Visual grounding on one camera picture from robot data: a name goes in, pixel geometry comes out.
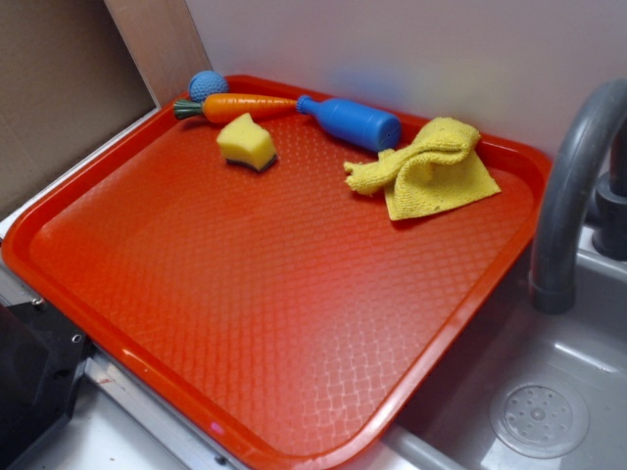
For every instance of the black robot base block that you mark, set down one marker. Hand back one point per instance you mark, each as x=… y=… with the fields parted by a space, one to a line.
x=43 y=356

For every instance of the yellow cloth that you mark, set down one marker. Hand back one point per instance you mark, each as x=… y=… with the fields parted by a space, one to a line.
x=438 y=171

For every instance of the red plastic tray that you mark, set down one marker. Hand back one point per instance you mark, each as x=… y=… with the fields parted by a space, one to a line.
x=282 y=313

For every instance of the yellow sponge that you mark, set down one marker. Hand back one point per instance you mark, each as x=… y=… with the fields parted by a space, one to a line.
x=244 y=142

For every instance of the blue plastic bottle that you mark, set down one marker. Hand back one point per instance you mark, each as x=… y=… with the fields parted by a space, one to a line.
x=366 y=127

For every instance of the orange toy carrot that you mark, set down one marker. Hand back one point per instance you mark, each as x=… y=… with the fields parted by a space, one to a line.
x=226 y=107

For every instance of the blue textured ball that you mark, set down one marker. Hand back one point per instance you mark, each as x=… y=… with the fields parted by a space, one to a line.
x=206 y=83

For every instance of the grey curved faucet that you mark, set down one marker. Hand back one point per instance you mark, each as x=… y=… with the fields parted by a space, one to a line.
x=582 y=159

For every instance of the grey toy sink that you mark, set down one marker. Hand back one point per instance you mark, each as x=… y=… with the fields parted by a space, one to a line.
x=520 y=389

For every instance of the brown cardboard panel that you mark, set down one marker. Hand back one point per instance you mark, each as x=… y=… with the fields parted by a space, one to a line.
x=68 y=85

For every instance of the dark grey faucet handle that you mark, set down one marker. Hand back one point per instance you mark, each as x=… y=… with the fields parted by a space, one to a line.
x=610 y=238

